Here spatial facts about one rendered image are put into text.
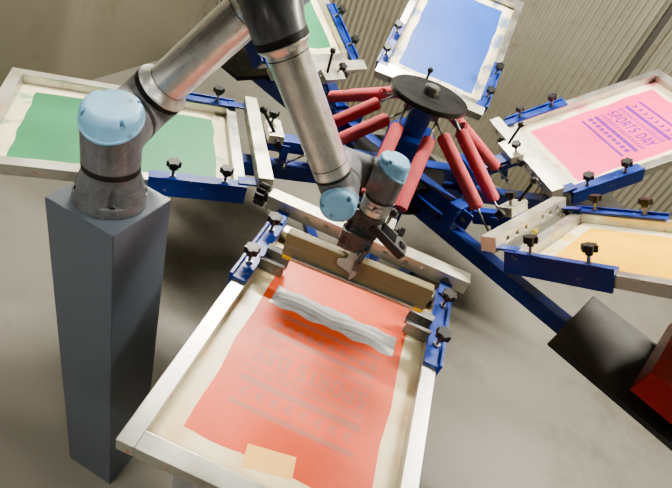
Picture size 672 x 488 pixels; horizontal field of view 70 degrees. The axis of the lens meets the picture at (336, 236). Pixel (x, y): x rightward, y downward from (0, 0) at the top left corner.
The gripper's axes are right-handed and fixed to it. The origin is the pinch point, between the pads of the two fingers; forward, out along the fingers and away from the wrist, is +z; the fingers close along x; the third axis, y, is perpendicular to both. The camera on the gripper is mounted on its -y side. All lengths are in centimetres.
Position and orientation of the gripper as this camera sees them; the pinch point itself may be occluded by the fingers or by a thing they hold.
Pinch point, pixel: (354, 272)
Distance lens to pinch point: 128.2
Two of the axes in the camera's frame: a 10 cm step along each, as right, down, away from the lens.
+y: -9.1, -4.0, 0.4
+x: -2.8, 5.4, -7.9
